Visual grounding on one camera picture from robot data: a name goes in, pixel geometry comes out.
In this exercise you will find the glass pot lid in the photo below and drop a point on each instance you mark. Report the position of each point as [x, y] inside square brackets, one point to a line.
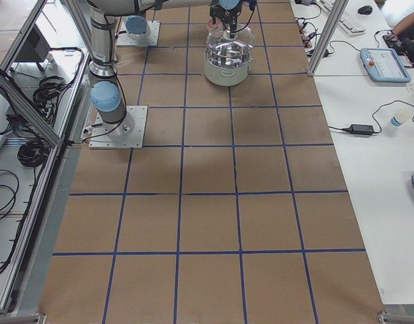
[220, 37]

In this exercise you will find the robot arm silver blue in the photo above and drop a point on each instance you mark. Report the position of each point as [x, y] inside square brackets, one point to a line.
[137, 25]
[105, 94]

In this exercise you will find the person forearm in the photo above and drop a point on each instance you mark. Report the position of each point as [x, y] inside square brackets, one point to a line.
[403, 24]

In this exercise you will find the pale green pot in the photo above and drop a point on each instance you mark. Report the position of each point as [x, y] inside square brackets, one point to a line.
[227, 72]

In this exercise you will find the pink bowl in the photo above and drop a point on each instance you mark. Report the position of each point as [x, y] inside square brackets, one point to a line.
[214, 24]

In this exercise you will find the white keyboard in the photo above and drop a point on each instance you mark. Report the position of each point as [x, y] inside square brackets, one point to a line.
[347, 22]

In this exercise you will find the black computer mouse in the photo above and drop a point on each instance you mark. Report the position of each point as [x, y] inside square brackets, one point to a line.
[365, 10]

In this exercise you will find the blue teach pendant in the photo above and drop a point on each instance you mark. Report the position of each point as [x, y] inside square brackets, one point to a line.
[384, 65]

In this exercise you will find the black power adapter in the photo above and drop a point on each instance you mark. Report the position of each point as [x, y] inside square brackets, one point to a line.
[360, 129]

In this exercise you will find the black box on floor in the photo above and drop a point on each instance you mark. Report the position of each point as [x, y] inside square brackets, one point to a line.
[35, 49]

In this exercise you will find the paper cup blue band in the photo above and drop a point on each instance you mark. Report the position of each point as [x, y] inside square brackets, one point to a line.
[400, 117]

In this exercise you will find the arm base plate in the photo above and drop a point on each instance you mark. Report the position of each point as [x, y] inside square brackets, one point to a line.
[147, 39]
[127, 135]

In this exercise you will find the aluminium frame post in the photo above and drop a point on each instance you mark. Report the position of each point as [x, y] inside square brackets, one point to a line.
[326, 35]

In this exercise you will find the aluminium frame diagonal beam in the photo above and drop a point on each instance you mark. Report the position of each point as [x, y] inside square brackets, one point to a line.
[21, 104]

